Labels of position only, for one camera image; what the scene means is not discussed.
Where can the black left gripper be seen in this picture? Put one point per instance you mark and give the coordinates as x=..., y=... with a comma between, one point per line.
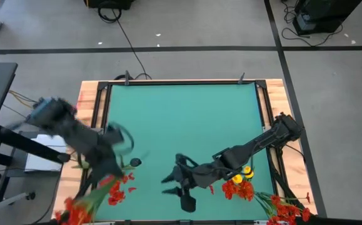
x=105, y=167

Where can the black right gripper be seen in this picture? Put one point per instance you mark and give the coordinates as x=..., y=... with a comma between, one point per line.
x=188, y=178

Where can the red flower bunch green stem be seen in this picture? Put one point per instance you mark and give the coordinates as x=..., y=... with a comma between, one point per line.
x=117, y=195
x=76, y=215

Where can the short red flower cluster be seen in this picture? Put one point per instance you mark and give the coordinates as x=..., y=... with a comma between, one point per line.
x=229, y=189

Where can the yellow tulip with green leaves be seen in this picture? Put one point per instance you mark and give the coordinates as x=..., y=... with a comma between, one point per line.
x=237, y=179
x=248, y=170

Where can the tall red flower bunch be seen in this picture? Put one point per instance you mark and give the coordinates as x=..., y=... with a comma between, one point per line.
x=282, y=211

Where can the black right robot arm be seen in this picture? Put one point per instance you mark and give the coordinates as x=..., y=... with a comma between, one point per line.
x=246, y=150

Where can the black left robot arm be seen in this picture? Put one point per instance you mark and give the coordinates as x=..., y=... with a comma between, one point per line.
x=71, y=131

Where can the small red blossom sprig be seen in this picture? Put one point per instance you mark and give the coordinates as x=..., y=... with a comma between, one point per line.
x=211, y=189

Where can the white paper sheets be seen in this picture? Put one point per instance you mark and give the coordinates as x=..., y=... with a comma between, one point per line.
x=43, y=162

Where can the green table mat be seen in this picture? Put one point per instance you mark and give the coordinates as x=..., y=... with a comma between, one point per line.
x=184, y=109

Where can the black desk support beam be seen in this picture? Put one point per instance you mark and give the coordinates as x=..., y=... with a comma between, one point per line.
x=27, y=143

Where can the grey stand with casters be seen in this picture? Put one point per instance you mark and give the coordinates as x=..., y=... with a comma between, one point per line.
x=8, y=200

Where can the black box on floor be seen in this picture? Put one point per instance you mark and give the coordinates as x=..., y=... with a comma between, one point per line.
x=108, y=3

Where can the black computer case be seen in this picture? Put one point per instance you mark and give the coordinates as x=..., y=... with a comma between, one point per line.
x=324, y=12

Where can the black frame clamp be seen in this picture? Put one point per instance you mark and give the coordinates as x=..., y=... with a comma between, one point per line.
x=126, y=78
x=241, y=78

